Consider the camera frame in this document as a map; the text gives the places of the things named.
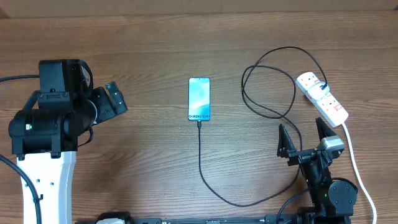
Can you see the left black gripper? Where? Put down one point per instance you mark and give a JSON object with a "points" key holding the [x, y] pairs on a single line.
{"points": [[108, 110]]}

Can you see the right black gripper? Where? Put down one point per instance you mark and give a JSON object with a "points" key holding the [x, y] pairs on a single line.
{"points": [[283, 148]]}

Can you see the white power strip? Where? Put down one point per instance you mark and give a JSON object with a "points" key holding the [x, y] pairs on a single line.
{"points": [[329, 107]]}

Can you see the blue Galaxy smartphone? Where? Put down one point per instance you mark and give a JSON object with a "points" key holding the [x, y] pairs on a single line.
{"points": [[199, 99]]}

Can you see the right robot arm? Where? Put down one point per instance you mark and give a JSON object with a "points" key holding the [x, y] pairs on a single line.
{"points": [[333, 199]]}

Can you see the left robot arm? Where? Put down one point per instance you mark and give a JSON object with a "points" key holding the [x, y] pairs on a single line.
{"points": [[45, 134]]}

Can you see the white charger plug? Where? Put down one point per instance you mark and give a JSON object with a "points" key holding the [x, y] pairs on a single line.
{"points": [[317, 91]]}

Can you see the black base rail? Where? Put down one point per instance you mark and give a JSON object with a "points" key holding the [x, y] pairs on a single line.
{"points": [[125, 217]]}

